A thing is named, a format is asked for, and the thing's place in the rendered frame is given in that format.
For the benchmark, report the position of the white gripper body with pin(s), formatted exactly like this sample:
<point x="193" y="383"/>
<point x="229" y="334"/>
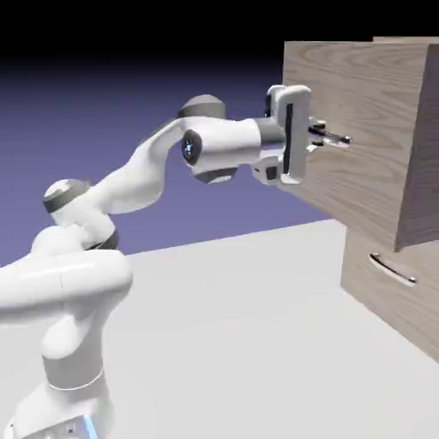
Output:
<point x="297" y="137"/>

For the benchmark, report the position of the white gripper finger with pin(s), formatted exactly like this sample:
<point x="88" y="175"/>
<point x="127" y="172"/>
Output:
<point x="315" y="146"/>
<point x="316" y="124"/>

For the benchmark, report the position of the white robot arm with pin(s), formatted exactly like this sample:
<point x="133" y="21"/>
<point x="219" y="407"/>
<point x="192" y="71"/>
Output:
<point x="219" y="144"/>

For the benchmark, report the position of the light wood drawer front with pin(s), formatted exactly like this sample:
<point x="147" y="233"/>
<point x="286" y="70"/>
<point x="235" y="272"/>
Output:
<point x="356" y="137"/>
<point x="377" y="308"/>

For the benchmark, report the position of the light wood cabinet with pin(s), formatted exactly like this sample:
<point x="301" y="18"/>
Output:
<point x="404" y="39"/>

